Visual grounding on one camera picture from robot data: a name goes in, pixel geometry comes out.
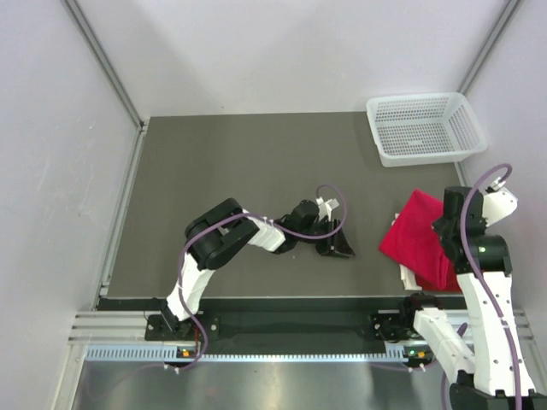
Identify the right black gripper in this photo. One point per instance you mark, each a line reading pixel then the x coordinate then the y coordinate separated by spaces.
pixel 438 223

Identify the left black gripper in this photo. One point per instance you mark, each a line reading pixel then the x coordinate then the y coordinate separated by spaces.
pixel 337 243

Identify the bright pink-red t shirt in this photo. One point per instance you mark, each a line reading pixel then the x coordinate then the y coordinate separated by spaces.
pixel 418 245

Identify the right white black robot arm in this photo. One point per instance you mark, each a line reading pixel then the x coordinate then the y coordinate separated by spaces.
pixel 490 371

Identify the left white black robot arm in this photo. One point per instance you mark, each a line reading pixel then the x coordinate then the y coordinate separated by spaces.
pixel 213 239

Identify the folded white t shirt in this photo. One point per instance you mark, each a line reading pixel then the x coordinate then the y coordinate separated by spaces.
pixel 407 276

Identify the white plastic basket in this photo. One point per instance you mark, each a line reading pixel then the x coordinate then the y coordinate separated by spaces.
pixel 424 129

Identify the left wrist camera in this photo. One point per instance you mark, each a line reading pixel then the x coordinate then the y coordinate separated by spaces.
pixel 326 207

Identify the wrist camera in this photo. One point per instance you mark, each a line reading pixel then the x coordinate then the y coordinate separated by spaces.
pixel 498 202
pixel 326 207

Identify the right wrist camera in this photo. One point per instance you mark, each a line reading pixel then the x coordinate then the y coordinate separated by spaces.
pixel 498 202

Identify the right aluminium corner post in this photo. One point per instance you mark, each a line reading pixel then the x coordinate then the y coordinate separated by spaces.
pixel 507 14

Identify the aluminium corner post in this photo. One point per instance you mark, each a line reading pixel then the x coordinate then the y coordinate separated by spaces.
pixel 507 14
pixel 77 14

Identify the aluminium front rail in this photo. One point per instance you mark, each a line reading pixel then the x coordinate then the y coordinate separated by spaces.
pixel 263 329

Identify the left aluminium corner post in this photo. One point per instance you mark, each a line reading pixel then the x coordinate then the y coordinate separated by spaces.
pixel 77 14

